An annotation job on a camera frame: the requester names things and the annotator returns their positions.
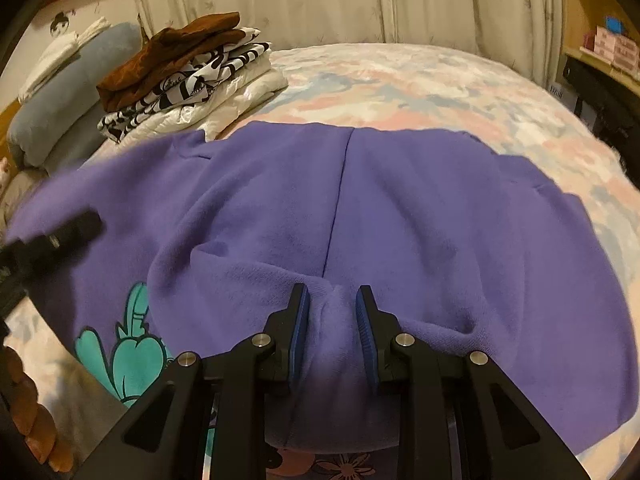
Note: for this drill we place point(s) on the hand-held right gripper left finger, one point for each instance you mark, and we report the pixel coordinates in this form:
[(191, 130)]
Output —
[(300, 331)]

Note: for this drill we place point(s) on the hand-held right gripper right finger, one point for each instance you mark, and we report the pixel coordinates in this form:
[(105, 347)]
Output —
[(365, 341)]

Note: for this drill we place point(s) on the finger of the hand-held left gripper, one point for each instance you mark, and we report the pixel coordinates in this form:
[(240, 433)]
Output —
[(67, 232)]

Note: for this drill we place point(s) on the purple hoodie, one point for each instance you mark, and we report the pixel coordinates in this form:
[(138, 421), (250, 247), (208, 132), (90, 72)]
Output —
[(425, 210)]

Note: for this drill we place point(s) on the beige cushion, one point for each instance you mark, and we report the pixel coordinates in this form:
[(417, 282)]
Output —
[(25, 191)]

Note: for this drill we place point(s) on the grey-blue pillow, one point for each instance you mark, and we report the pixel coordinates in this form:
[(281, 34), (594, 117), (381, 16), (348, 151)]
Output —
[(60, 106)]

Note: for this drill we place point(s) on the white folded towel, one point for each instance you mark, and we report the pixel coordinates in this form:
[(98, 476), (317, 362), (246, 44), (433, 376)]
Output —
[(55, 56)]

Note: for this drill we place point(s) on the orange braided cushion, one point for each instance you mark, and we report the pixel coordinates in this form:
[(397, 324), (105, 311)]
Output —
[(35, 425)]

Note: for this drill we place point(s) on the black and white patterned garment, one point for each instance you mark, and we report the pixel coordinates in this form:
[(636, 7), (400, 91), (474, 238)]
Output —
[(200, 81)]

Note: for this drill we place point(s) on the brown folded garment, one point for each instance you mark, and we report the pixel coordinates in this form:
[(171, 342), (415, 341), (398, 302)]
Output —
[(165, 55)]

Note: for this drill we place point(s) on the white padded garment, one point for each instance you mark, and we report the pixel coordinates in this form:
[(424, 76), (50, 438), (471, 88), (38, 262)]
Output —
[(250, 86)]

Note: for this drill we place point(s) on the floral bed sheet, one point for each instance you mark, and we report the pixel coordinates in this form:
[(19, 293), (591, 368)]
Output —
[(425, 95)]

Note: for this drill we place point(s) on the cream patterned curtain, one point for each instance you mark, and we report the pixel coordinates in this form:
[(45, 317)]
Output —
[(350, 0)]

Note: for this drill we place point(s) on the pink storage box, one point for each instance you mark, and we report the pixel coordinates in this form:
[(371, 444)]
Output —
[(597, 41), (626, 52)]

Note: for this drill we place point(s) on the wooden shelf desk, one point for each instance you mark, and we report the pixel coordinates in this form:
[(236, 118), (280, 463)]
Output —
[(580, 5)]

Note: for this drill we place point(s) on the blue box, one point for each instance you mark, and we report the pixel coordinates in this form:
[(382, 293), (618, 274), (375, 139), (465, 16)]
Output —
[(614, 25)]

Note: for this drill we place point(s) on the cartoon wall sticker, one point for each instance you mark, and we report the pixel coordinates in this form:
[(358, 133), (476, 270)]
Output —
[(60, 23)]

